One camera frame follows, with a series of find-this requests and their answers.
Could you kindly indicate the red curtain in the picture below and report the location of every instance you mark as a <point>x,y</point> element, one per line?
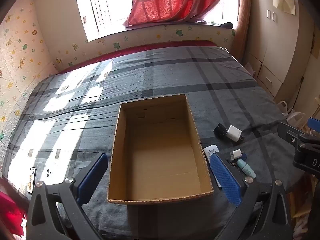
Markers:
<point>172,0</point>

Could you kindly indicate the white remote control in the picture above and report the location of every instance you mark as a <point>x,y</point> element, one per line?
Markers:
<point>211,151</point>

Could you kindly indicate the teal bottle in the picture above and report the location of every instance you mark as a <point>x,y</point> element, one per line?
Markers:
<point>246,168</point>

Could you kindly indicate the dark item on windowsill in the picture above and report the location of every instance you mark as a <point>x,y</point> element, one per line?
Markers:
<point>226,25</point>

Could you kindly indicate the black charger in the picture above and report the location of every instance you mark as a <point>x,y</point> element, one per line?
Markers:
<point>220,130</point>

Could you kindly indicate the red cloth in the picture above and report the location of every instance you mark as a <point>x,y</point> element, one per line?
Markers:
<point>10,212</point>

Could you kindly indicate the cardboard box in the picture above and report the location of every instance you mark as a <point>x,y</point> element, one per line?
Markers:
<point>155,155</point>

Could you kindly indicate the large white charger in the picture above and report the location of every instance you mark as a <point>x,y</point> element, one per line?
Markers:
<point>233,133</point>

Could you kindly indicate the red mattress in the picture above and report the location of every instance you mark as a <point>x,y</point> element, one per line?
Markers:
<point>120,53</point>

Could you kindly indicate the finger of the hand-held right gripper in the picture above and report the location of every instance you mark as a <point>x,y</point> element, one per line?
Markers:
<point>287,132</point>
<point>314,123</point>

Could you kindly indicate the grey plaid bed sheet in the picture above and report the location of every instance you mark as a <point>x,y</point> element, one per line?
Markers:
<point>75,130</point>

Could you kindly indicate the white plastic bag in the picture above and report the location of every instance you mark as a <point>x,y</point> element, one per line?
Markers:
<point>293,117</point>

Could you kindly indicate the beige wardrobe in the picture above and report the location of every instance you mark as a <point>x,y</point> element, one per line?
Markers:
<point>275,42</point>

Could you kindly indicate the small white charger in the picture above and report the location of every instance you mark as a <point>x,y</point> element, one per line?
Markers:
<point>236,154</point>

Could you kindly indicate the window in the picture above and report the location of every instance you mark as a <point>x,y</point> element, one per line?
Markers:
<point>105,7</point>

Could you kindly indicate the phone with cartoon case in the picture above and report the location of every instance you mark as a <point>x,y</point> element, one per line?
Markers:
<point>31,180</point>

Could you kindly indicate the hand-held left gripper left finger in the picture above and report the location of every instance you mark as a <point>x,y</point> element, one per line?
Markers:
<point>92,177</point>

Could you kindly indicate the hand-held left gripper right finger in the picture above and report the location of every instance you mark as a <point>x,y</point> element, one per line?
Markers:
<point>225,180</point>

